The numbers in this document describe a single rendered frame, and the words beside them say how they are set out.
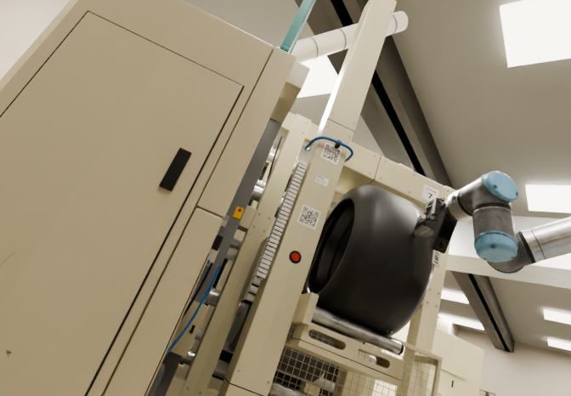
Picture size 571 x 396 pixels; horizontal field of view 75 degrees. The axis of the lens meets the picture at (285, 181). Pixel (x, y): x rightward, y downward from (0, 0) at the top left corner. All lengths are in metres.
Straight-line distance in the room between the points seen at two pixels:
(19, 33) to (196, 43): 3.75
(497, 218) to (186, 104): 0.77
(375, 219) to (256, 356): 0.58
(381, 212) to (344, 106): 0.55
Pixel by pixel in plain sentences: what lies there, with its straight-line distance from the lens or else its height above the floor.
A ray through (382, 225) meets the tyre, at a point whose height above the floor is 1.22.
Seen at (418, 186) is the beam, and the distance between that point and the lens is 2.01.
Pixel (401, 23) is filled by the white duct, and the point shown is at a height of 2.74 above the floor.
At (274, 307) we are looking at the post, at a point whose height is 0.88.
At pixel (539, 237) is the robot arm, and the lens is 1.16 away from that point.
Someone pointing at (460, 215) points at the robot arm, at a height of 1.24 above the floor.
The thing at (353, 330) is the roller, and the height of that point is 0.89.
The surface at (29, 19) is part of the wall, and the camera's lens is 4.53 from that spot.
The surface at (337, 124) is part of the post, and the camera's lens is 1.60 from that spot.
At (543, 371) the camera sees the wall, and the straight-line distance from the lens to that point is 14.38.
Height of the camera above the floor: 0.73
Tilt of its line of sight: 24 degrees up
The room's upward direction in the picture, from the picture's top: 22 degrees clockwise
